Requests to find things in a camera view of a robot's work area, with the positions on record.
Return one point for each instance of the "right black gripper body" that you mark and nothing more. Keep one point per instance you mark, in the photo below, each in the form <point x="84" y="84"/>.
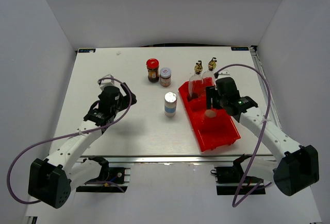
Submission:
<point x="218" y="102"/>

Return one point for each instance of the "silver-lid white shaker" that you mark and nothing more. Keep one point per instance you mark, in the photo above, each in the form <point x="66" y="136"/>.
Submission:
<point x="209" y="113"/>

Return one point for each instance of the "clear glass bottle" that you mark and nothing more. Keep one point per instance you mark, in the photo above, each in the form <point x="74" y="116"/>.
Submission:
<point x="208" y="76"/>

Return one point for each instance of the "dark-sauce glass bottle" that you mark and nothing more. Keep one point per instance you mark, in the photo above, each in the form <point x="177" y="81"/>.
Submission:
<point x="195" y="85"/>

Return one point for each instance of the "blue-label spice shaker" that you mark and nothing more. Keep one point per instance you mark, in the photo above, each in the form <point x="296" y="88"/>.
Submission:
<point x="170" y="104"/>

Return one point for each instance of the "red-lid sauce jar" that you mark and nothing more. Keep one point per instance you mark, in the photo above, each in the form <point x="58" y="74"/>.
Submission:
<point x="152" y="66"/>

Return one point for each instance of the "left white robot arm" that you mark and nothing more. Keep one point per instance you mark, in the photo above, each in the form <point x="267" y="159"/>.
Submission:
<point x="52" y="179"/>

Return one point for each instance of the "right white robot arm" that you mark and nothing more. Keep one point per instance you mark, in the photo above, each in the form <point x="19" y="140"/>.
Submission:
<point x="295" y="167"/>

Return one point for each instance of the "red plastic divided tray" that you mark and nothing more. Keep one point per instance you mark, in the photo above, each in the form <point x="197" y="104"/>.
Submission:
<point x="210" y="132"/>

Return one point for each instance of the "black logo sticker right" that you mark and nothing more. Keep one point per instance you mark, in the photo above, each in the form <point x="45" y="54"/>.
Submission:
<point x="239" y="48"/>

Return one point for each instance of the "black logo sticker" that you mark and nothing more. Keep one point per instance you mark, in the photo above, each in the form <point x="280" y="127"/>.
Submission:
<point x="86" y="50"/>
<point x="239" y="48"/>

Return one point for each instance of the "white-lid chili jar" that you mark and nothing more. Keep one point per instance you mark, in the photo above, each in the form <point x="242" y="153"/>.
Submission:
<point x="165" y="76"/>

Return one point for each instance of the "black logo sticker left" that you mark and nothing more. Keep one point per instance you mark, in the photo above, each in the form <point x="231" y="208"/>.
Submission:
<point x="86" y="50"/>

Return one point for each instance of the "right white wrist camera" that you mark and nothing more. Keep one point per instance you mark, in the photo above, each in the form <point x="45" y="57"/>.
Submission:
<point x="221" y="74"/>

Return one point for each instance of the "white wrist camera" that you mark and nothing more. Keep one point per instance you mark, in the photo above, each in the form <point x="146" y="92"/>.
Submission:
<point x="106" y="81"/>
<point x="221" y="74"/>

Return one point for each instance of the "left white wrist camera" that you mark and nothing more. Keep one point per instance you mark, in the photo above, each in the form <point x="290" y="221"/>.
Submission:
<point x="106" y="81"/>

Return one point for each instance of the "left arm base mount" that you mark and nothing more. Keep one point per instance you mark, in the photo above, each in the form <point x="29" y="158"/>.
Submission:
<point x="114" y="179"/>

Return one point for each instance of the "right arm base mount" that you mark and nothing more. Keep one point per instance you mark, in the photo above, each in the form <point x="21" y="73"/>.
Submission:
<point x="228" y="178"/>

